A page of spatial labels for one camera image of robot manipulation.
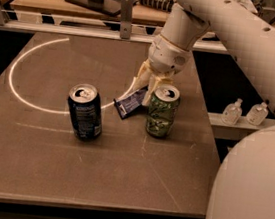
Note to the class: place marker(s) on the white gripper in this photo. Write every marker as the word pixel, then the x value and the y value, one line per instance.
pixel 166 56

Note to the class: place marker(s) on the blue rxbar blueberry wrapper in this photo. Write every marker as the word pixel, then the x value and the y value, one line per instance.
pixel 125 106

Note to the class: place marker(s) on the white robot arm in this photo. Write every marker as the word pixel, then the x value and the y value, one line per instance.
pixel 244 186

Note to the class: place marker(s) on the green soda can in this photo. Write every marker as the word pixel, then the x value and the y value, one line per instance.
pixel 163 106

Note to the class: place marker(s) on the dark blue pepsi can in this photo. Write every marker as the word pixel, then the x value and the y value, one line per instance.
pixel 85 111

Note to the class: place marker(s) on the black power strip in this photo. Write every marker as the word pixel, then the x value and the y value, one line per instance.
pixel 161 5

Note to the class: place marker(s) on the clear sanitizer bottle left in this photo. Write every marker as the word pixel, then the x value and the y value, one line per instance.
pixel 232 112

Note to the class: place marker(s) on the clear sanitizer bottle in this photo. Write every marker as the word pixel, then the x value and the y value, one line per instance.
pixel 232 112
pixel 257 114

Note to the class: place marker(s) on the grey low shelf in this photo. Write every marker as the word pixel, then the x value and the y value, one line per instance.
pixel 238 131

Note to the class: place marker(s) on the clear sanitizer bottle right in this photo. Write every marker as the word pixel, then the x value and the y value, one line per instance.
pixel 257 114

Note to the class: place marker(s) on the metal rail with brackets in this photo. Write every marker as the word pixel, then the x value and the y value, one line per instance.
pixel 212 47

